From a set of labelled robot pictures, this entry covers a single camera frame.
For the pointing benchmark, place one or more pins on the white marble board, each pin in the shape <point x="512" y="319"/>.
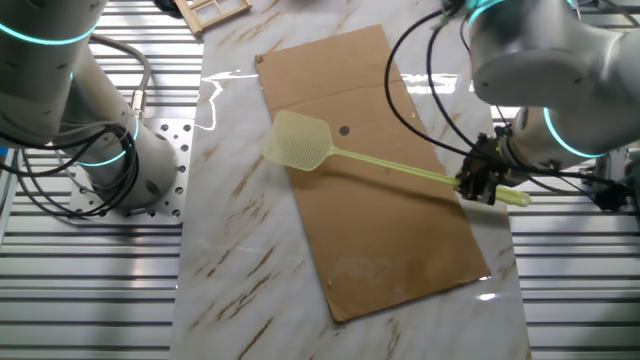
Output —
<point x="235" y="260"/>

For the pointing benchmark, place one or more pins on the yellow-green plastic flyswatter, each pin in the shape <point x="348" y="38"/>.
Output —
<point x="300" y="140"/>

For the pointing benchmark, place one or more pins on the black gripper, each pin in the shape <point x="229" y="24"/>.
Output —
<point x="487" y="157"/>

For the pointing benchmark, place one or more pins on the small wooden window frame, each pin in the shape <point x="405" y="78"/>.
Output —
<point x="212" y="15"/>

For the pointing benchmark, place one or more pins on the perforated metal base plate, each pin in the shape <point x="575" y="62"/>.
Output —
<point x="175" y="150"/>

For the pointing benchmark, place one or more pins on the brown cardboard sheet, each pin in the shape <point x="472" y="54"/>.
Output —
<point x="370" y="240"/>

